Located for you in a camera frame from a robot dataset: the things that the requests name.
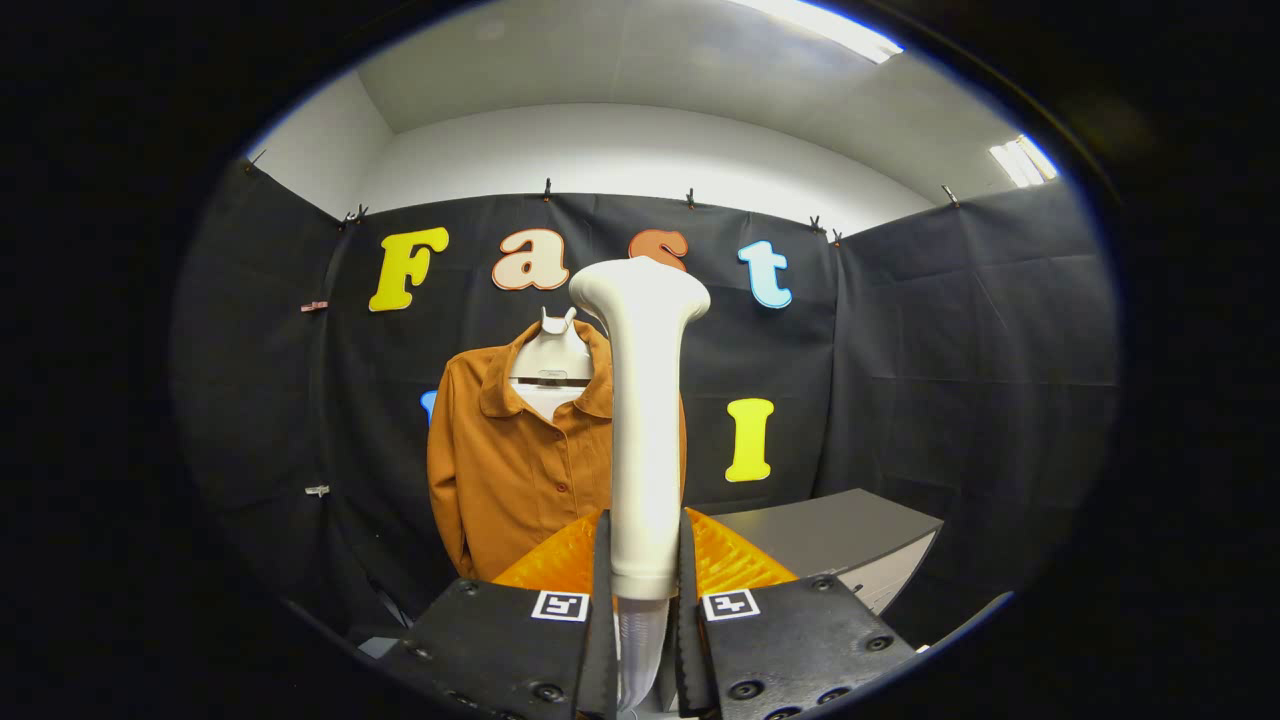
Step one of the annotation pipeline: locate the row of black backdrop clips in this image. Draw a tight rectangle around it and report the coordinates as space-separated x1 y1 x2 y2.
245 148 963 246

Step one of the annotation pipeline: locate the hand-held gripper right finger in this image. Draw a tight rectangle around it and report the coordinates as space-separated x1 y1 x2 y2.
675 508 917 720

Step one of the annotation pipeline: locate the white garment steamer head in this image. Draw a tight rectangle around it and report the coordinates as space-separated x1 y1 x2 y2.
568 256 712 601

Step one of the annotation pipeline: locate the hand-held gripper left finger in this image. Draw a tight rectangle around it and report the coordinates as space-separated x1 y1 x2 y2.
380 508 619 720

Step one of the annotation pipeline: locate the white mannequin torso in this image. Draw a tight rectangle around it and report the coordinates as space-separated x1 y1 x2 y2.
510 306 596 421

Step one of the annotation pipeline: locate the orange button-up shirt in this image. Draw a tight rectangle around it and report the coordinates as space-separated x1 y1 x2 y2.
427 320 689 583

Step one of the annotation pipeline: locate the black backdrop cloth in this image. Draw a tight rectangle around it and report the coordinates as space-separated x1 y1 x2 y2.
170 158 1121 641

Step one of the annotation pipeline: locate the grey cabinet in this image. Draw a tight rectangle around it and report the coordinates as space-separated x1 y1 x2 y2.
700 488 944 616

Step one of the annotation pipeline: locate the long ceiling light panel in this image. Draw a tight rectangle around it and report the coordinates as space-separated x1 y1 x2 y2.
730 0 904 65

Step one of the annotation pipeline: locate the small ceiling light panel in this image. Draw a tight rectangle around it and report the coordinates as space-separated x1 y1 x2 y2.
990 135 1059 189

